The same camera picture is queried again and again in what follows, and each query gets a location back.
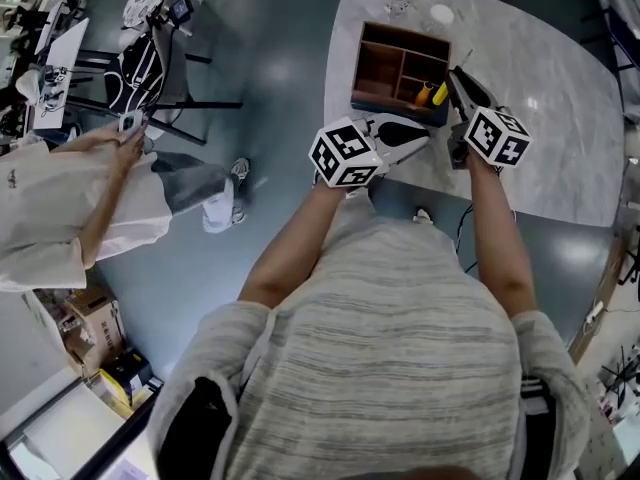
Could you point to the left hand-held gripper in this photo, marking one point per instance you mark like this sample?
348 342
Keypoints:
345 153

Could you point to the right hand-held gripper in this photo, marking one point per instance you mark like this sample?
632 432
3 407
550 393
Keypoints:
497 138

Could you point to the brown wooden organizer box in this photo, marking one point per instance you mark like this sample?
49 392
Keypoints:
380 75

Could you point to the person's left forearm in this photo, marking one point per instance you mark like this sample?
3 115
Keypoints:
290 253

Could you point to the person's right forearm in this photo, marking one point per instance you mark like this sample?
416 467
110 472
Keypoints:
500 243

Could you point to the brown cardboard box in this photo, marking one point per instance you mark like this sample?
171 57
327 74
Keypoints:
95 328

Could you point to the yellow and black box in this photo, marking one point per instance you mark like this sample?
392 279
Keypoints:
127 378

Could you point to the person's left white shoe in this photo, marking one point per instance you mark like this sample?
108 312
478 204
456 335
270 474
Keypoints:
357 193

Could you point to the person's white shoe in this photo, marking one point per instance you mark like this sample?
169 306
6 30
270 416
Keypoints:
357 193
423 216

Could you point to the person's right white shoe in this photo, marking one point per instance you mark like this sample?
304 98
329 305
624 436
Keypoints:
423 216

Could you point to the clear jar with white lid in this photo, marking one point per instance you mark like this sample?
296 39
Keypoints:
441 14

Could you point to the person's grey striped shirt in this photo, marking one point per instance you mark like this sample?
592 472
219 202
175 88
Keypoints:
390 348

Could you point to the grey chair with black legs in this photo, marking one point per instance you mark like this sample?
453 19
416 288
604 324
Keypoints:
172 68

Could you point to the white power strip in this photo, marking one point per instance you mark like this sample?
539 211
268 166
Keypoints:
595 313

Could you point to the small black monitor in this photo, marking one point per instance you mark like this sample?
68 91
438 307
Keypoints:
182 9

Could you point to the white handheld device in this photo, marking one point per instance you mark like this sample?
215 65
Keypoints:
131 120

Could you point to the black and white backpack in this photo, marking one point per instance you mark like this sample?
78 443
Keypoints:
132 75

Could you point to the white patterned round cushion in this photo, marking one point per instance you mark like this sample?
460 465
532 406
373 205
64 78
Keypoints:
147 0

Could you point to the white desk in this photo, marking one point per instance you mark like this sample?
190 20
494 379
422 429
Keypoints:
62 73

